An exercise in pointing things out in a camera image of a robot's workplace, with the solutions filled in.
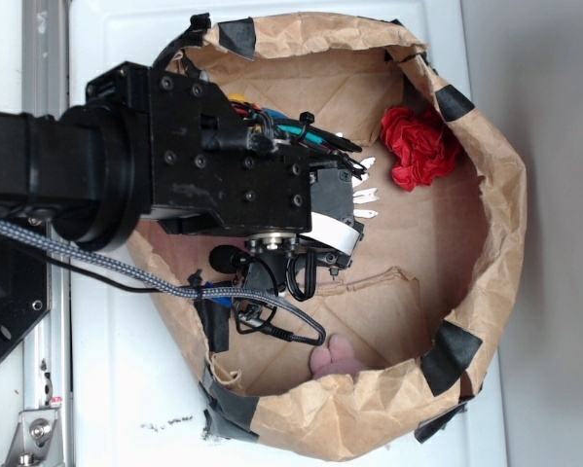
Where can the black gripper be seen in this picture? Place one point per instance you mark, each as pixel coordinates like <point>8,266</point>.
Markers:
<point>224,169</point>

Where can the silver keys bunch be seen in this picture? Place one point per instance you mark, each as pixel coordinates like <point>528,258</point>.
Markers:
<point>362,194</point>

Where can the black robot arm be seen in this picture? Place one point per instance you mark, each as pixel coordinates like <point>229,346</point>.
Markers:
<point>75,171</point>

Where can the small black microphone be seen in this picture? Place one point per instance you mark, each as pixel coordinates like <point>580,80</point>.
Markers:
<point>226,258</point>

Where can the red crumpled cloth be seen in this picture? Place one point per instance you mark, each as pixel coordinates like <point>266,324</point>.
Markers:
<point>425,147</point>

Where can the pink soft toy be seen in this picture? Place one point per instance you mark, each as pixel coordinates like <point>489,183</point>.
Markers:
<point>337,357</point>

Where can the white tray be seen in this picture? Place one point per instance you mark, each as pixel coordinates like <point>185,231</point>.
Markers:
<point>135,402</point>

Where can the brown paper bag bin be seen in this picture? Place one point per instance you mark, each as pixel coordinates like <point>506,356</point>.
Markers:
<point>433,282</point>

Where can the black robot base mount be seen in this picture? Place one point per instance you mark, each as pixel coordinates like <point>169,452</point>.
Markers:
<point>23,294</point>

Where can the aluminium frame rail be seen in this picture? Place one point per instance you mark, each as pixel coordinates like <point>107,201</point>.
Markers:
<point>47,348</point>

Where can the metal corner bracket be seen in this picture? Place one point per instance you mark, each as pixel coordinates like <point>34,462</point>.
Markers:
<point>37,440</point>

